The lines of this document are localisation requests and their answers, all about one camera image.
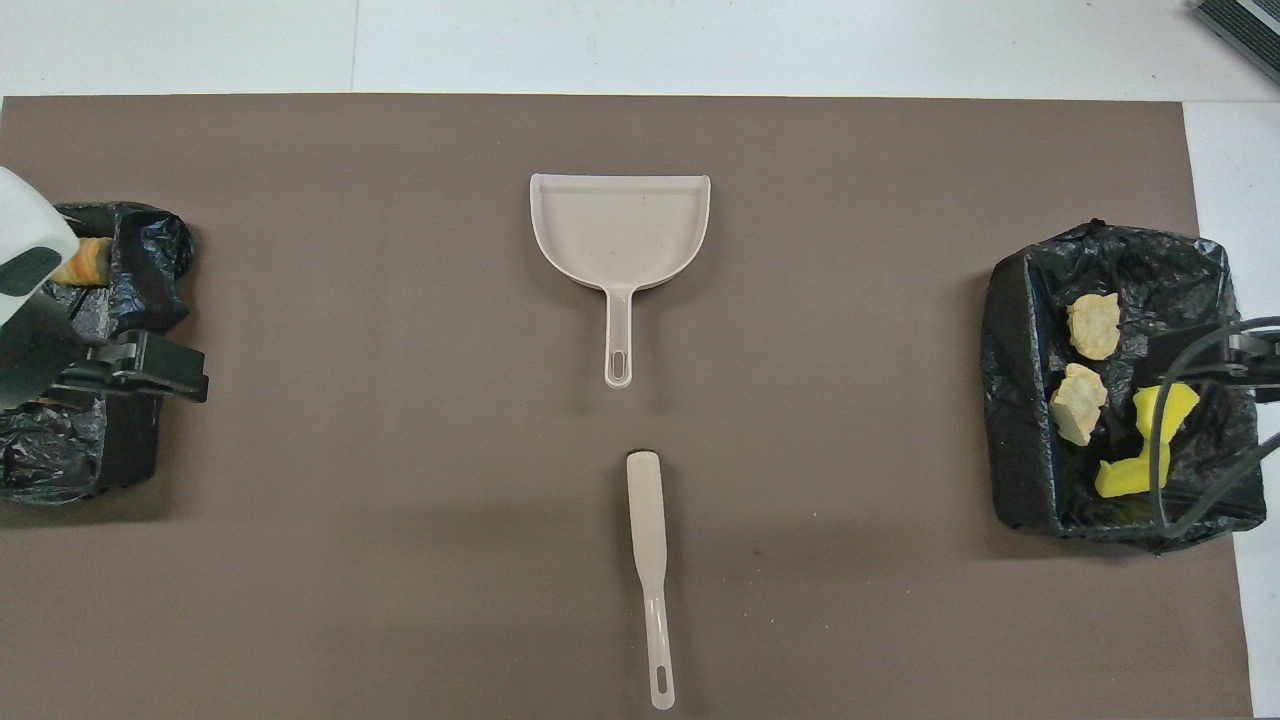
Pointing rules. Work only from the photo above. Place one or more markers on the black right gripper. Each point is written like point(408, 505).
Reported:
point(1262, 365)

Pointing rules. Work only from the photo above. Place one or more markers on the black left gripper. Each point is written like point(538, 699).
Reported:
point(90, 365)

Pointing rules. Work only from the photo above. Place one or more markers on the green and yellow sponge piece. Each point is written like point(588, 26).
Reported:
point(1175, 405)

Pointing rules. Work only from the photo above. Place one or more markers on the beige toy bread piece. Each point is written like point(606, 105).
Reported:
point(1078, 403)
point(1092, 325)

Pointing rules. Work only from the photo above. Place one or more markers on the orange striped toy croissant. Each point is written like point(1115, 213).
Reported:
point(88, 262)

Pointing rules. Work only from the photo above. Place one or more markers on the beige plastic dustpan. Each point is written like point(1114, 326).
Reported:
point(620, 230)

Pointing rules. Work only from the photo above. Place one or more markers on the beige hand brush black bristles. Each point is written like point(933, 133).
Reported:
point(648, 520)

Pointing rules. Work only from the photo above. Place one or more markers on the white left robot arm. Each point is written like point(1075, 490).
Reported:
point(25, 220)

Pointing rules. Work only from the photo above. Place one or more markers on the black bag lined bin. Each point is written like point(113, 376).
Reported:
point(1030, 470)
point(130, 450)

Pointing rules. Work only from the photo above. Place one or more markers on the dark ribbed grille object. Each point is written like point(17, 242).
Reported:
point(1250, 25)

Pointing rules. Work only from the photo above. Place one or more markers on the brown table mat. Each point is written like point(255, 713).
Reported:
point(600, 450)

